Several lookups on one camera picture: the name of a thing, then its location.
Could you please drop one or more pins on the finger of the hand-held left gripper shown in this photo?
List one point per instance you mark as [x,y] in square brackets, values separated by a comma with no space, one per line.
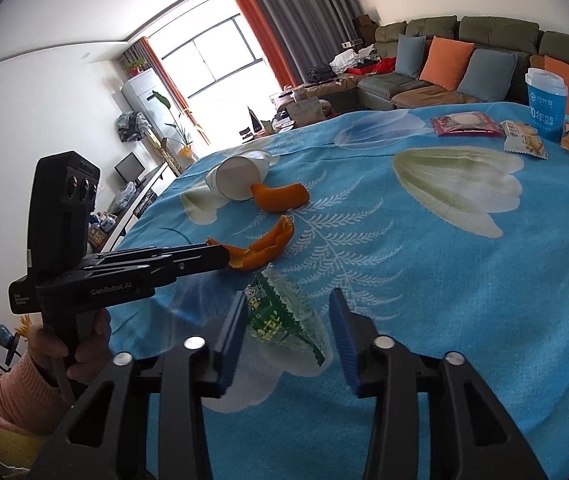
[189,262]

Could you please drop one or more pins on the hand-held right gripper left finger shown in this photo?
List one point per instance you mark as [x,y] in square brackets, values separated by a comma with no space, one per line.
[229,345]

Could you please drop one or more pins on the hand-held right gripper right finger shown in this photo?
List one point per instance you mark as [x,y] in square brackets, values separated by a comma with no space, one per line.
[349,340]

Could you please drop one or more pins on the green white snack wrapper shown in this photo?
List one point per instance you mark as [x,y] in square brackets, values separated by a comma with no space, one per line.
[274,320]

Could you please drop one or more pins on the long orange peel strip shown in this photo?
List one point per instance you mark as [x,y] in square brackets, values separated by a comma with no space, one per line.
[264,250]

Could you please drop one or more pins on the person's left hand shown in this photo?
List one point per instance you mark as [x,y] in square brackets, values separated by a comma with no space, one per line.
[97,355]

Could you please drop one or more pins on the clear plastic bag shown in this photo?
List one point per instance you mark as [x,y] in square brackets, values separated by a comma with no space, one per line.
[123,197]

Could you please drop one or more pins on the white tv cabinet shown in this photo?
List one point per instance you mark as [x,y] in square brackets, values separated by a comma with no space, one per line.
[149,190]

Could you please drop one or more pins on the black monitor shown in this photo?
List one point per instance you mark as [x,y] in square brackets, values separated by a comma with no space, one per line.
[128,166]

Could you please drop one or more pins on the small white paper cup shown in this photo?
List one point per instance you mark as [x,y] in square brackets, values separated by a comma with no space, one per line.
[234,180]

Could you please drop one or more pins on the blue floral blanket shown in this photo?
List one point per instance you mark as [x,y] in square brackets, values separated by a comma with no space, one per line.
[439,270]

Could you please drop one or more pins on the curled orange peel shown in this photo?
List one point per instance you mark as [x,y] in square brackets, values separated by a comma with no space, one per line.
[284,197]

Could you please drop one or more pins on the dark hanging bag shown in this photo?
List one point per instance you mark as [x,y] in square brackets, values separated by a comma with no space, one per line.
[132,126]

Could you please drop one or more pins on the tall leafy plant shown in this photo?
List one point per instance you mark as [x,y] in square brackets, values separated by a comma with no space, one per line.
[177,132]

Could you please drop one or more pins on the white standing air conditioner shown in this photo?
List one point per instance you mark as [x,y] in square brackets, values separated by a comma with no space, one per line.
[142,92]

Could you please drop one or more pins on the narrow orange curtain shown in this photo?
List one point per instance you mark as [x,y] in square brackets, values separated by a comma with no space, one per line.
[169,90]

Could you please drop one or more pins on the small potted plant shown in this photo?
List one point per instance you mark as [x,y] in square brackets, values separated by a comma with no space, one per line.
[134,66]

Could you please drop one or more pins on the cluttered coffee table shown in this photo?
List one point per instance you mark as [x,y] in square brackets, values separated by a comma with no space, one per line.
[284,115]

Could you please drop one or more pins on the narrow grey curtain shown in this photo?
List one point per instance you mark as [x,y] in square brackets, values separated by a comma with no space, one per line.
[134,52]

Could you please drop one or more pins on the brown paper bag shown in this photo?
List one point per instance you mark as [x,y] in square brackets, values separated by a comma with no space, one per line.
[304,112]

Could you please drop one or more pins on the black framed window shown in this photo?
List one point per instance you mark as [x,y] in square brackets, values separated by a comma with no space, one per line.
[214,60]

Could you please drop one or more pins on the black bag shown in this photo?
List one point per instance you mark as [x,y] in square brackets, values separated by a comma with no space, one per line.
[320,72]

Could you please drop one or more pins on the yellow clothing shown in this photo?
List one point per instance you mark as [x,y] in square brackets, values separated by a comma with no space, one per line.
[4,452]

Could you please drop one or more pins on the wide orange curtain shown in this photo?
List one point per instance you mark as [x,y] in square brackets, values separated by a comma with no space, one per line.
[264,35]

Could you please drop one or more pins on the pink snack packet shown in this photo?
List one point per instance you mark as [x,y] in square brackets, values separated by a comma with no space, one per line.
[467,125]

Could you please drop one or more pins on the white clothes pile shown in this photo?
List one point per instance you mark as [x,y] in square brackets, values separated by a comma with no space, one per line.
[347,60]

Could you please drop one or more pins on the green brown sofa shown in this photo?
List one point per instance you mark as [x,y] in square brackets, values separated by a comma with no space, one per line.
[379,85]

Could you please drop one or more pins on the white cracker packet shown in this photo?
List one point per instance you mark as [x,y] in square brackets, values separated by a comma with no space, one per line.
[524,140]

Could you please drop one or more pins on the wide grey curtain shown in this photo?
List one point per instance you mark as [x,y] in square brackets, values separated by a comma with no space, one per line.
[309,15]

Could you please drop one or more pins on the red cloth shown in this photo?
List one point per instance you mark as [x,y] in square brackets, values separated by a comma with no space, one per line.
[382,66]

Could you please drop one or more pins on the small blue cushion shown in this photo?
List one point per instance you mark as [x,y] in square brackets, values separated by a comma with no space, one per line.
[409,55]

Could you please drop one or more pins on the small orange cushion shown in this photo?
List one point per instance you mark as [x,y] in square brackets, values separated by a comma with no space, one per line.
[444,62]

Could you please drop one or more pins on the dark brown boxes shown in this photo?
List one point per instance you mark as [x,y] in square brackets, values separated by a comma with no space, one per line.
[364,26]

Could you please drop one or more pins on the large blue cushion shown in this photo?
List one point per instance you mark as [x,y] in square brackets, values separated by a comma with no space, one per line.
[487,75]

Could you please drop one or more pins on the blue cup with white lid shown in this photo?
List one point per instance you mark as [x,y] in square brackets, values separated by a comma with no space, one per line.
[544,105]

